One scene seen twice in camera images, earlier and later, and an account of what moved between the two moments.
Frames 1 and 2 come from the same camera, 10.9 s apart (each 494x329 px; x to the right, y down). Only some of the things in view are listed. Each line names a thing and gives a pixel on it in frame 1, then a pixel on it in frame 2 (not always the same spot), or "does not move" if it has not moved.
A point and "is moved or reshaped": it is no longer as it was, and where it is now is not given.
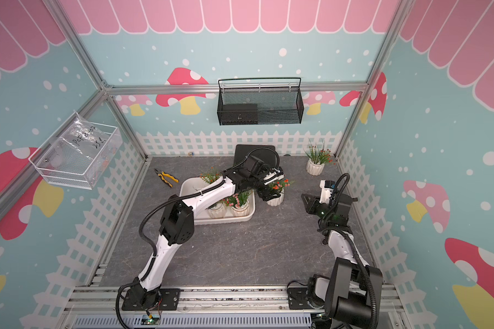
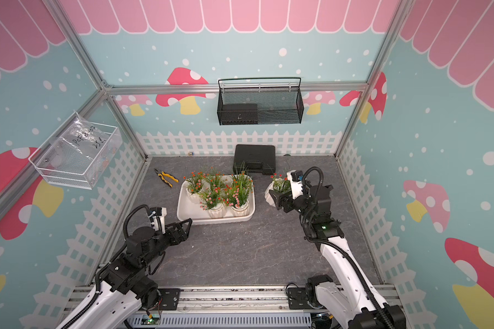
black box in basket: [239, 114] does not move
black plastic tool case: [265, 153] does not move
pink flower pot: [239, 203] does not move
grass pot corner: [318, 158] is moved or reshaped
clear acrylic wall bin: [78, 155] does not move
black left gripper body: [256, 182] → [163, 241]
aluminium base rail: [206, 308] does not move
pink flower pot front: [218, 209] does not move
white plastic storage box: [190, 186] does not move
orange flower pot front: [211, 177] does not move
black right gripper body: [323, 211] → [300, 205]
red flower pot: [278, 187] is moved or reshaped
